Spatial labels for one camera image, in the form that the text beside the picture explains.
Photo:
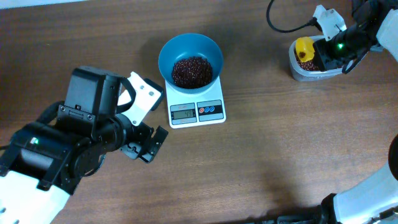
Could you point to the yellow measuring scoop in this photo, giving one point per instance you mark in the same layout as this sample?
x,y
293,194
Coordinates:
x,y
305,44

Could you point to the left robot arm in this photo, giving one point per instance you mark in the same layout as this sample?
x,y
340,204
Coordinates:
x,y
45,161

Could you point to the white digital kitchen scale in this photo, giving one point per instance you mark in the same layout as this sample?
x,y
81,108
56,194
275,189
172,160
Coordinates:
x,y
195,107

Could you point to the red beans in bowl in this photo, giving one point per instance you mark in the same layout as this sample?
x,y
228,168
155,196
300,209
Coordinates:
x,y
192,72

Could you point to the blue plastic bowl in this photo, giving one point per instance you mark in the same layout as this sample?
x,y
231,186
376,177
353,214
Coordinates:
x,y
189,45

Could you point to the red beans in container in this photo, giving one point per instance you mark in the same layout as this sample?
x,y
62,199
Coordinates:
x,y
308,66

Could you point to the clear plastic bean container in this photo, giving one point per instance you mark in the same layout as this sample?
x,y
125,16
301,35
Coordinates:
x,y
302,75

